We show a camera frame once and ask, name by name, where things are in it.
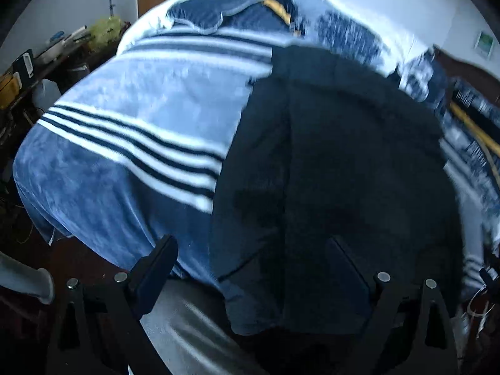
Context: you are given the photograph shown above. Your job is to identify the green white wall sign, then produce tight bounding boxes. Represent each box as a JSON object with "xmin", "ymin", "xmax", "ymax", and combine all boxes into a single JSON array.
[{"xmin": 474, "ymin": 31, "xmax": 497, "ymax": 59}]

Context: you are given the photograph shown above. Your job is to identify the blue white striped blanket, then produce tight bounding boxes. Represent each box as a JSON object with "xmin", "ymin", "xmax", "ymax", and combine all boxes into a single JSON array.
[{"xmin": 11, "ymin": 15, "xmax": 500, "ymax": 306}]

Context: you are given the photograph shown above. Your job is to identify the dark wooden headboard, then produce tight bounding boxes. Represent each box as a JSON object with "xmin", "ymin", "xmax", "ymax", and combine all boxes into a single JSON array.
[{"xmin": 433, "ymin": 45, "xmax": 500, "ymax": 107}]

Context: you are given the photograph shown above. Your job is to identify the grey trouser leg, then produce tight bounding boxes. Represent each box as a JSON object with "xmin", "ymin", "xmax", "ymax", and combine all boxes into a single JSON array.
[{"xmin": 0, "ymin": 250, "xmax": 267, "ymax": 375}]

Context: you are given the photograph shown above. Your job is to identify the yellow green bag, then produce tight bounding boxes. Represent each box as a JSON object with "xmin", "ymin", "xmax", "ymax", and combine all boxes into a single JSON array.
[{"xmin": 87, "ymin": 16, "xmax": 128, "ymax": 52}]

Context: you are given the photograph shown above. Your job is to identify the cluttered side table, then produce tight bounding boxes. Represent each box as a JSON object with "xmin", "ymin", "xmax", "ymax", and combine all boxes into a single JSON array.
[{"xmin": 1, "ymin": 26, "xmax": 121, "ymax": 223}]

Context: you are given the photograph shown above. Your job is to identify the black large garment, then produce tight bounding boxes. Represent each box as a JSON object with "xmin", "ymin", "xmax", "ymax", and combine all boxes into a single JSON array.
[{"xmin": 208, "ymin": 44, "xmax": 466, "ymax": 375}]

